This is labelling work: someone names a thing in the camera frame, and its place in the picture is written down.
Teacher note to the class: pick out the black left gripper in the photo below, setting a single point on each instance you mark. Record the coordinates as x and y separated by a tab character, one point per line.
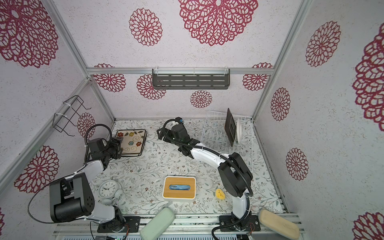
116	143

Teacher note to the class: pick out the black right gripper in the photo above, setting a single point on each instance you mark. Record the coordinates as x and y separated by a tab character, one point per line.
170	132

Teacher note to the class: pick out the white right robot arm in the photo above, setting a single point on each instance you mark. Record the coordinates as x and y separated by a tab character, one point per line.
235	175

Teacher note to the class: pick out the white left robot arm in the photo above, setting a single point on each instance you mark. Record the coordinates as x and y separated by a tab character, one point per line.
71	197

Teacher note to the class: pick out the white alarm clock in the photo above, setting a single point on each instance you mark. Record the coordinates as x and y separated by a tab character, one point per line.
110	192

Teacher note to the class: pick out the white wooden tissue box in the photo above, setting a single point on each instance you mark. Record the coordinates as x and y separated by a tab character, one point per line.
179	188

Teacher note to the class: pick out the small white round plate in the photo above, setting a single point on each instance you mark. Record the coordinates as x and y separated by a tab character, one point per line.
239	130

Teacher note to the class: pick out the yellow sponge piece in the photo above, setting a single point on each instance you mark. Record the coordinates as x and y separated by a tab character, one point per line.
220	194

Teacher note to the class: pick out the beige padded cushion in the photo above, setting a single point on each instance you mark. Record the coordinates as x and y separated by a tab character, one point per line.
279	225

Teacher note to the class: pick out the white wire dish rack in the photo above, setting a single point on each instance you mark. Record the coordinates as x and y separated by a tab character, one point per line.
215	137

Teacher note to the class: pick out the black wire wall basket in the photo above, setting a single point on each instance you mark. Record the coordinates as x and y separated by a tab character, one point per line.
61	120

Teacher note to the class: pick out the grey wall shelf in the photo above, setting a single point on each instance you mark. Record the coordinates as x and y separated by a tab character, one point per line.
195	79

